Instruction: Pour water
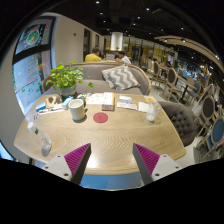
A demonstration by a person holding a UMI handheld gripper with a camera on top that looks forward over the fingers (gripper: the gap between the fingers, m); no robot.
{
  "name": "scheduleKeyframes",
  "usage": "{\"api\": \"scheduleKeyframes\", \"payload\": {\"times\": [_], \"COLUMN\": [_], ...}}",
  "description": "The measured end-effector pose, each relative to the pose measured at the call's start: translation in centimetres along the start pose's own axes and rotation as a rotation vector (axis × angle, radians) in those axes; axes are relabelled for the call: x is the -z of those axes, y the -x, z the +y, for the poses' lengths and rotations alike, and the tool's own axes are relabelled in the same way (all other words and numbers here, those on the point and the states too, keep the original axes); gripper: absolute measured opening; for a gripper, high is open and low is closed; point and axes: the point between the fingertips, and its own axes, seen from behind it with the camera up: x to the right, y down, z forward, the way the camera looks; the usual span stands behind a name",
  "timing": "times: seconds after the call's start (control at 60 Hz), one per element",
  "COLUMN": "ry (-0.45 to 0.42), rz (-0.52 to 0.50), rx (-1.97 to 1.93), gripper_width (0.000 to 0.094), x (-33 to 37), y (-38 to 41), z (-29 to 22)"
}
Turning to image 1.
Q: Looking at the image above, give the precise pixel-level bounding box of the person in white shirt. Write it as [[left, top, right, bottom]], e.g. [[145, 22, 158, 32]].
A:
[[118, 51, 131, 64]]

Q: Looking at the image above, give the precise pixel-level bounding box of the person in yellow shirt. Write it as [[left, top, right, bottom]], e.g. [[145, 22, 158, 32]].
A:
[[85, 47, 102, 62]]

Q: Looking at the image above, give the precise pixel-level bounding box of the grey padded wooden chair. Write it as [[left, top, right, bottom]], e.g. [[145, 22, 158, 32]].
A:
[[196, 95, 215, 137]]

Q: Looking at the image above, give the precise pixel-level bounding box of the red round coaster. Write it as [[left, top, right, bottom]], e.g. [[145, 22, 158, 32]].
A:
[[93, 112, 108, 123]]

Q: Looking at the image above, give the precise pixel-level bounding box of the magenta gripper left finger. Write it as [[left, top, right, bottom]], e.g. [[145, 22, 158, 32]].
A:
[[41, 142, 92, 186]]

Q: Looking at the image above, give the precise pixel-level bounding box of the white paper napkin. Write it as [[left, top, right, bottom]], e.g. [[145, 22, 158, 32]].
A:
[[138, 102, 149, 112]]

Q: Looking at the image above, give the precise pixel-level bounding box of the blue padded wooden chair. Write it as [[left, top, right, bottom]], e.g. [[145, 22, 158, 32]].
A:
[[198, 116, 224, 161]]

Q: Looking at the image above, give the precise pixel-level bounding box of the green potted plant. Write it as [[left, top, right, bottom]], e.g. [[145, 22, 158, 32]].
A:
[[44, 62, 89, 97]]

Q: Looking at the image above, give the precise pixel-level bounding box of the white ceramic mug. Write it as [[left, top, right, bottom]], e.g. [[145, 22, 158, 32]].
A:
[[69, 99, 85, 121]]

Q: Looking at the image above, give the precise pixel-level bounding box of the white leaflet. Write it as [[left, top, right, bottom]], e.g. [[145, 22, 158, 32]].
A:
[[117, 102, 137, 110]]

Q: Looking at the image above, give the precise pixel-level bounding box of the clear drinking glass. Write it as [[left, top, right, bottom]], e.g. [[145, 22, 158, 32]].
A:
[[146, 102, 159, 121]]

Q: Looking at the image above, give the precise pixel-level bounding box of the small card box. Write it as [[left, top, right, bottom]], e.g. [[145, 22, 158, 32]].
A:
[[102, 104, 114, 111]]

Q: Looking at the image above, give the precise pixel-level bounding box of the white menu booklet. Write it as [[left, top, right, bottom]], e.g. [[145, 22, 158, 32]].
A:
[[86, 92, 114, 104]]

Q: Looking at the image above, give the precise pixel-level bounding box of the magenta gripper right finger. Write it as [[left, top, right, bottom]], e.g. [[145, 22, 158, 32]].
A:
[[132, 142, 184, 186]]

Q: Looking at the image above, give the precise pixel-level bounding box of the clear plastic water bottle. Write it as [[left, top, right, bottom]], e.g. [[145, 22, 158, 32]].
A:
[[27, 122, 52, 152]]

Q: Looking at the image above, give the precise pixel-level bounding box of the grey chevron cushion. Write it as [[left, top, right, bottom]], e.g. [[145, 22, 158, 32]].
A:
[[102, 65, 140, 91]]

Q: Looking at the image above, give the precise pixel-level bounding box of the blue tissue pack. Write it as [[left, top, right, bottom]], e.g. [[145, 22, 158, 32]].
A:
[[62, 97, 74, 110]]

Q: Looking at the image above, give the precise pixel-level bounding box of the dark tufted armchair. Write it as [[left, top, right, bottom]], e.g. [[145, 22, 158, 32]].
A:
[[159, 101, 197, 146]]

